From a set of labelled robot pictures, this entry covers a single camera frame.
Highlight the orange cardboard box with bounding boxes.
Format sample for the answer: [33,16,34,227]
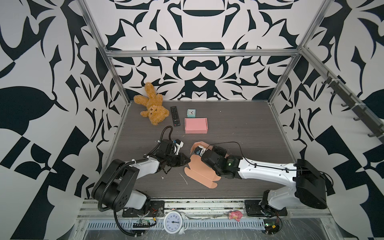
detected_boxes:
[184,142,222,189]

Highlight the pink cardboard box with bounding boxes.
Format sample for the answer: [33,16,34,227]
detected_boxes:
[185,118,208,134]

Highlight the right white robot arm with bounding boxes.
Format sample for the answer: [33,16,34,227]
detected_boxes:
[193,145,328,212]

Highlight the left green circuit board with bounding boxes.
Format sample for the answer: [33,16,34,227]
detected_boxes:
[132,219,157,228]

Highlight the brown plush bunny toy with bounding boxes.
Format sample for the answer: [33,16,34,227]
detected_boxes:
[134,82,170,126]

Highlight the right green circuit board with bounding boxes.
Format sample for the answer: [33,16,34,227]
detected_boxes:
[262,217,283,236]

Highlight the small pink toy figure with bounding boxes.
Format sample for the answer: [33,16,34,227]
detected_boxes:
[228,211,243,222]

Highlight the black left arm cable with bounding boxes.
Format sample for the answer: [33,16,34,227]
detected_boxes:
[113,209,142,237]

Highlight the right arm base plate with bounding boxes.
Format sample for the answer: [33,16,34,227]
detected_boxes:
[244,200,288,218]

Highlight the white slotted cable duct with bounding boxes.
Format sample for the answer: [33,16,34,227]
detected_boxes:
[87,219,265,231]

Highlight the small teal alarm clock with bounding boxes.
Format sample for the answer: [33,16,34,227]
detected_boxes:
[187,109,196,118]

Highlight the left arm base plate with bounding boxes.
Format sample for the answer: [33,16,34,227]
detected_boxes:
[122,200,165,218]

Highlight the green circuit board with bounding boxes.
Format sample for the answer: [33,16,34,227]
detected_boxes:
[262,217,283,236]
[132,219,157,228]

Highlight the white round alarm clock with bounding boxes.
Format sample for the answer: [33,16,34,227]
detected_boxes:
[163,210,190,235]

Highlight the black remote control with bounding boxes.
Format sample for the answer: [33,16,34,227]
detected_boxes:
[171,106,181,127]

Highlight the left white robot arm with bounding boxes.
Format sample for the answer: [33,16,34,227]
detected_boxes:
[91,140,191,213]

